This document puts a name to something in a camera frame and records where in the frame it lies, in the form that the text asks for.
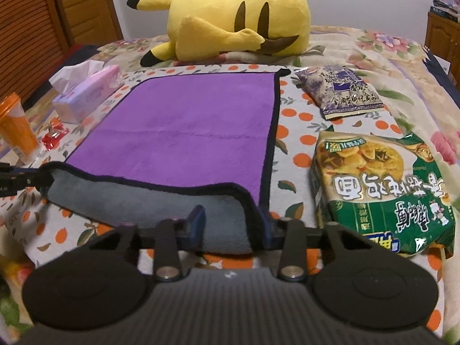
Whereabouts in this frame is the purple snack packet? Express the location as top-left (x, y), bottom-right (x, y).
top-left (294, 65), bottom-right (384, 120)

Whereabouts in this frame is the pink tissue box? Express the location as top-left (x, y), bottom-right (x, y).
top-left (49, 60), bottom-right (124, 124)

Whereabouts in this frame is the wooden sideboard cabinet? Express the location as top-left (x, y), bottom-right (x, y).
top-left (425, 12), bottom-right (459, 89)

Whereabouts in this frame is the green instant noodle pack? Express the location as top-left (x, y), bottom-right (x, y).
top-left (311, 131), bottom-right (455, 256)

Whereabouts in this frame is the stack of papers and books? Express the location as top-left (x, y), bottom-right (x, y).
top-left (430, 0), bottom-right (459, 23)

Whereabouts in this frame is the orange plastic bottle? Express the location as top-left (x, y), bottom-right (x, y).
top-left (0, 93), bottom-right (40, 164)

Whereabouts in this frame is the red candy wrapper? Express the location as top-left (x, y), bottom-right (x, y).
top-left (41, 122), bottom-right (69, 150)

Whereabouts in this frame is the floral bed sheet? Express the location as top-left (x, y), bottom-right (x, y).
top-left (1, 26), bottom-right (459, 343)

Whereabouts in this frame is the wooden louvered wardrobe door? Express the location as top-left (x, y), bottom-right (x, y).
top-left (0, 0), bottom-right (69, 101)

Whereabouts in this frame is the yellow Pikachu plush toy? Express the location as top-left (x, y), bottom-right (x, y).
top-left (126, 0), bottom-right (311, 67)

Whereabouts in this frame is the purple and grey towel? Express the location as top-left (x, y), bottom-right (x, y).
top-left (41, 69), bottom-right (287, 255)

